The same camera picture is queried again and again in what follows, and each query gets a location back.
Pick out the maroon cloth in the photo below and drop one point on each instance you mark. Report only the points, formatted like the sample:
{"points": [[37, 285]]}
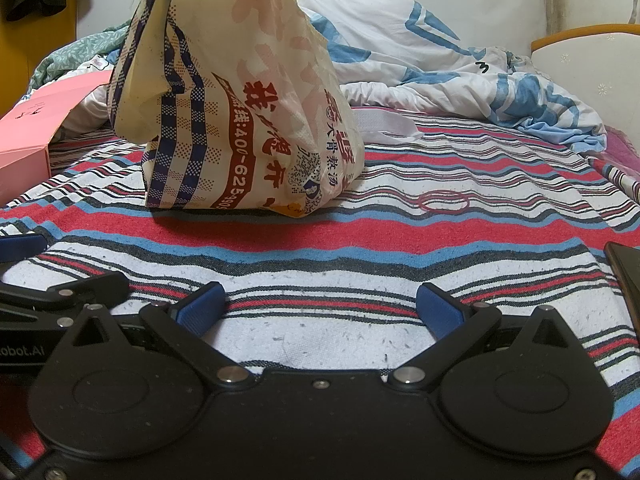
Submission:
{"points": [[622, 152]]}

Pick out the black phone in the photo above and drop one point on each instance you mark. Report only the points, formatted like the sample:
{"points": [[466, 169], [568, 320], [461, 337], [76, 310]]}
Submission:
{"points": [[625, 280]]}

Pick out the pink cardboard box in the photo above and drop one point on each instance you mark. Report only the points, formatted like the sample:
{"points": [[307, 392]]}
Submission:
{"points": [[30, 125]]}

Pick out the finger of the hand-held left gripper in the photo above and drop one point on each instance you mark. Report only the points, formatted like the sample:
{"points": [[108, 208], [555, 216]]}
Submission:
{"points": [[20, 249], [95, 287]]}

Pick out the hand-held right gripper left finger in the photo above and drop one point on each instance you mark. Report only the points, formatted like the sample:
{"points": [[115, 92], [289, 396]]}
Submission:
{"points": [[205, 306]]}

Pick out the green floral cloth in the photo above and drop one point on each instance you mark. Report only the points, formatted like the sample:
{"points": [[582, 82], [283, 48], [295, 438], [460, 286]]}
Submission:
{"points": [[70, 52]]}

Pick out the yellow wardrobe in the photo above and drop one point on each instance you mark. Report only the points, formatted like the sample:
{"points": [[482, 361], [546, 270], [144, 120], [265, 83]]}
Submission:
{"points": [[15, 60]]}

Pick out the cream printed shopping bag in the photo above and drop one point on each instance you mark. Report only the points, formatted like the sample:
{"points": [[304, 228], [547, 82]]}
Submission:
{"points": [[240, 110]]}

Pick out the white and blue quilt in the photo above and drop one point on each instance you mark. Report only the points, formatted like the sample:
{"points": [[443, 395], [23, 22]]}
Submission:
{"points": [[400, 60]]}

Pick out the white headboard with orange trim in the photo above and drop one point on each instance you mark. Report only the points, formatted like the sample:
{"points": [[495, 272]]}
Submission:
{"points": [[595, 70]]}

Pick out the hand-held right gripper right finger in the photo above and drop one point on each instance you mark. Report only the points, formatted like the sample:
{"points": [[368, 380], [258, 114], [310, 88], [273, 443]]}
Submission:
{"points": [[440, 310]]}

